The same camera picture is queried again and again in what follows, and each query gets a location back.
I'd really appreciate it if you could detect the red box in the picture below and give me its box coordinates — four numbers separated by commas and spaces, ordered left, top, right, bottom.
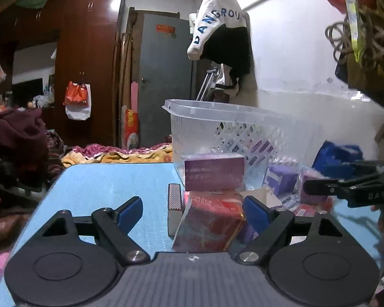
172, 191, 246, 253

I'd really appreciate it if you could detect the orange plastic bag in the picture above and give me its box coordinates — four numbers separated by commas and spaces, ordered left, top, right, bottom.
63, 81, 89, 107

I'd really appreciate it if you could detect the small red packet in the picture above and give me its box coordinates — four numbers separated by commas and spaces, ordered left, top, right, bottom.
294, 203, 334, 218

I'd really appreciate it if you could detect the metal folding rack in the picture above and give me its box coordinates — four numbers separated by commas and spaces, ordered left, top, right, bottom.
196, 65, 221, 102

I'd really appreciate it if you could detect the white plastic bag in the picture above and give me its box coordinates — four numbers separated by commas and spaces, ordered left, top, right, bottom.
65, 84, 92, 121

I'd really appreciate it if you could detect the white garment with blue letters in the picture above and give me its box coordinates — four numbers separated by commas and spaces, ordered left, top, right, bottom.
187, 0, 246, 60

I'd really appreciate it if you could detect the grey sharpening stone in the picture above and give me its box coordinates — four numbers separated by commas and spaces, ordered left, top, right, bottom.
167, 183, 184, 238

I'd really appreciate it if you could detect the grey door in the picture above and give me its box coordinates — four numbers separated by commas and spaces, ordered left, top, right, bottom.
137, 10, 197, 149

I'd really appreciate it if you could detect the maroon clothing pile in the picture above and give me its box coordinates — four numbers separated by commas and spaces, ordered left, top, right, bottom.
0, 107, 65, 192

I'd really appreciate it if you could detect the blue bag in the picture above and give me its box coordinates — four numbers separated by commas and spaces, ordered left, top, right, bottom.
312, 140, 364, 180

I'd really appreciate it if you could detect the small purple packet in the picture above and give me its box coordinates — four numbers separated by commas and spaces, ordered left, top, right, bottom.
236, 222, 260, 244

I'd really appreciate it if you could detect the pink packet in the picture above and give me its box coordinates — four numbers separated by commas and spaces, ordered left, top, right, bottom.
298, 168, 335, 206

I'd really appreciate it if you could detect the pink purple box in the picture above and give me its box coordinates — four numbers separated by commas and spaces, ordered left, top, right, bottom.
184, 153, 246, 192

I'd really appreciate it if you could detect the black garment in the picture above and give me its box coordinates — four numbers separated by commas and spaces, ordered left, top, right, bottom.
200, 26, 253, 85

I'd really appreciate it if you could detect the purple white packet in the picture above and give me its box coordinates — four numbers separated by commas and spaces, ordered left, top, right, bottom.
264, 162, 301, 196

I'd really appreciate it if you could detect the clear plastic basket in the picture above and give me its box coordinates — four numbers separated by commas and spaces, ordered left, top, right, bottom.
162, 99, 312, 190

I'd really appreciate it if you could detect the patterned yellow red blanket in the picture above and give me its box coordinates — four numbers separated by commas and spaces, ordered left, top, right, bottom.
61, 142, 174, 168

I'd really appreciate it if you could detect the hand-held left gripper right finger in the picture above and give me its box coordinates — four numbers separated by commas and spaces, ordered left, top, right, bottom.
236, 195, 348, 265

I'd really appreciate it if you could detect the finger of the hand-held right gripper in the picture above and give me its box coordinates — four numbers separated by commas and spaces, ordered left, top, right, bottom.
302, 178, 351, 197

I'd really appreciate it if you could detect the brown wooden wardrobe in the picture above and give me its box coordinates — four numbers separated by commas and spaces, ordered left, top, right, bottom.
0, 0, 126, 148

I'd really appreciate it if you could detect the coiled rope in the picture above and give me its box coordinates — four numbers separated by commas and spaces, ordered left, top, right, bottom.
325, 19, 384, 71

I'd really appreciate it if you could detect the red yellow packet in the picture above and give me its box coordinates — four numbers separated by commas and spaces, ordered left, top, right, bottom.
124, 105, 140, 149

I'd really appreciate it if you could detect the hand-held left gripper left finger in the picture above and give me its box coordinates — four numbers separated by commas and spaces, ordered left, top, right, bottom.
40, 196, 151, 266

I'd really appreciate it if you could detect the white cardboard piece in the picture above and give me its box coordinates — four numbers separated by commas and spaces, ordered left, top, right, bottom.
239, 187, 278, 209

